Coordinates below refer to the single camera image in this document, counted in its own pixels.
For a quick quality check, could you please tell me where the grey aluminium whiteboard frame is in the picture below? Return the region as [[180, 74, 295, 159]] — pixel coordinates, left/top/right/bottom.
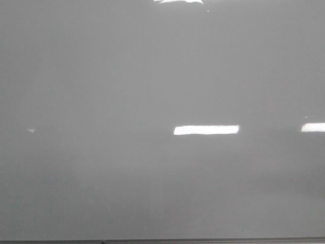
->
[[1, 237, 324, 244]]

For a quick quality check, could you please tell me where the white glossy whiteboard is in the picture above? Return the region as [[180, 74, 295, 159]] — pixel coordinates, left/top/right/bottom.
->
[[1, 1, 324, 240]]

